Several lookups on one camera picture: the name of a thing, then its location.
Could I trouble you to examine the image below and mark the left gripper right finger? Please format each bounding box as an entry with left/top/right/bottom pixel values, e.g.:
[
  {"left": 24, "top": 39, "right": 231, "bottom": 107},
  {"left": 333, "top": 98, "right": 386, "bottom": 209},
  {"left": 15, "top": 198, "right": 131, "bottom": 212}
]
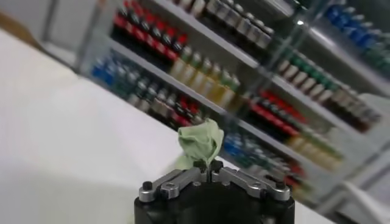
[{"left": 210, "top": 159, "right": 292, "bottom": 202}]

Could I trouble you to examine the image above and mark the white cabinet shelf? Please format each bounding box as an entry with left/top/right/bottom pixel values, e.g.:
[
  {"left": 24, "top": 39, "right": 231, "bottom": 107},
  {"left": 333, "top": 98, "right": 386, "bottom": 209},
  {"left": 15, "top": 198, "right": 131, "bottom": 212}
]
[
  {"left": 152, "top": 0, "right": 263, "bottom": 69},
  {"left": 269, "top": 74, "right": 365, "bottom": 136},
  {"left": 103, "top": 36, "right": 229, "bottom": 118},
  {"left": 236, "top": 120, "right": 348, "bottom": 191}
]

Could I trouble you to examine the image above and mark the light green printed t-shirt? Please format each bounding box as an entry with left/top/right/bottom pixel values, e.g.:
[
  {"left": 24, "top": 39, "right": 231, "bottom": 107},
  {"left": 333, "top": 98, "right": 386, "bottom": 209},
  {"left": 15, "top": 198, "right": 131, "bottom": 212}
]
[{"left": 173, "top": 117, "right": 225, "bottom": 171}]

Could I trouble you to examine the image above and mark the brown cardboard box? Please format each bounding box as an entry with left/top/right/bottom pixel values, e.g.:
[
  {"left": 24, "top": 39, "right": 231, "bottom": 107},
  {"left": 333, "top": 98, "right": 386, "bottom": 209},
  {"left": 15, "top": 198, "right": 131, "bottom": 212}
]
[{"left": 0, "top": 10, "right": 41, "bottom": 50}]

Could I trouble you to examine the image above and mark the glass door drinks cabinet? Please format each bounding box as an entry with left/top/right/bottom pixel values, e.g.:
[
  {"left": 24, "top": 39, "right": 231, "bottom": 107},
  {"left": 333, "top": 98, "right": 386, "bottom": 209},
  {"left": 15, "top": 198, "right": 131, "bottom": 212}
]
[
  {"left": 73, "top": 0, "right": 305, "bottom": 131},
  {"left": 222, "top": 0, "right": 390, "bottom": 224}
]

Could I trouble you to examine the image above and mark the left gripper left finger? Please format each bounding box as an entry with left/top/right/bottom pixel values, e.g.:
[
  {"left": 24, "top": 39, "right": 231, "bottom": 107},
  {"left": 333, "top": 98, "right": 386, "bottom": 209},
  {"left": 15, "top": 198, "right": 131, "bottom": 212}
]
[{"left": 138, "top": 159, "right": 208, "bottom": 203}]

